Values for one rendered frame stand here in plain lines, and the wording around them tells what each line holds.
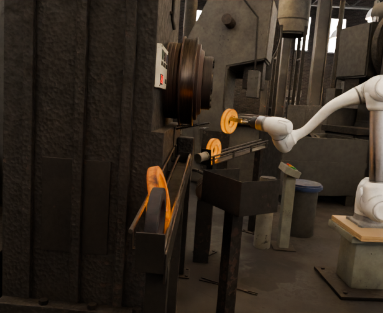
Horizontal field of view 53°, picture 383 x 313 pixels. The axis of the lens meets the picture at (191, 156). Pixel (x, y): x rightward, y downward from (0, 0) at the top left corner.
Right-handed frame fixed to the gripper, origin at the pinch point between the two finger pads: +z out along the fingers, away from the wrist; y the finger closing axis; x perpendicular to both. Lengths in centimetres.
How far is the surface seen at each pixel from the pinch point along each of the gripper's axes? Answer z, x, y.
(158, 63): -18, 25, -90
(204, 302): -34, -91, -57
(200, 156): 7.2, -24.8, -17.2
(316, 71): 253, 98, 815
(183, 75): -11, 22, -65
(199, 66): -13, 27, -56
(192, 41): -6, 39, -55
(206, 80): -15, 21, -52
